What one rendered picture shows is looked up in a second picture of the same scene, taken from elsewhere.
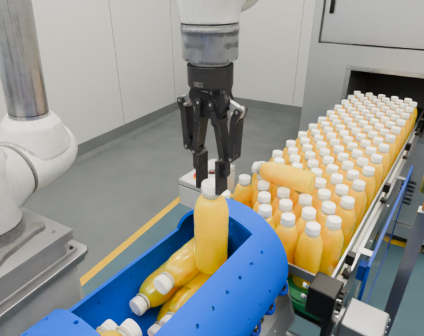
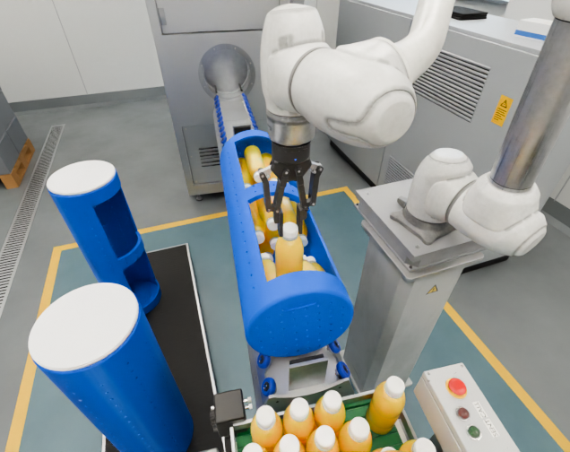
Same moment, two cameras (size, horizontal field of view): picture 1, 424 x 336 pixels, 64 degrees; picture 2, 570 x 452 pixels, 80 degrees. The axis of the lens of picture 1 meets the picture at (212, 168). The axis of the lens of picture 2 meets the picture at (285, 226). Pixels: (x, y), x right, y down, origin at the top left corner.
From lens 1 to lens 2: 1.07 m
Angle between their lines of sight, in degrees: 99
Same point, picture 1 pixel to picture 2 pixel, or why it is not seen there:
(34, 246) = (404, 235)
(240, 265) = (253, 265)
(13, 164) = (443, 186)
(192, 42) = not seen: hidden behind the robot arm
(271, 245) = (254, 299)
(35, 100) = (499, 167)
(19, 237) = (412, 225)
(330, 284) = (225, 407)
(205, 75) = not seen: hidden behind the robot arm
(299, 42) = not seen: outside the picture
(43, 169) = (455, 214)
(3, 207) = (416, 198)
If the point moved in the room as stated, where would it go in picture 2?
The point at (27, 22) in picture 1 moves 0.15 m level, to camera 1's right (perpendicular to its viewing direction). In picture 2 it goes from (536, 95) to (516, 117)
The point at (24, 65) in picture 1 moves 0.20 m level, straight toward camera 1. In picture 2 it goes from (511, 132) to (421, 123)
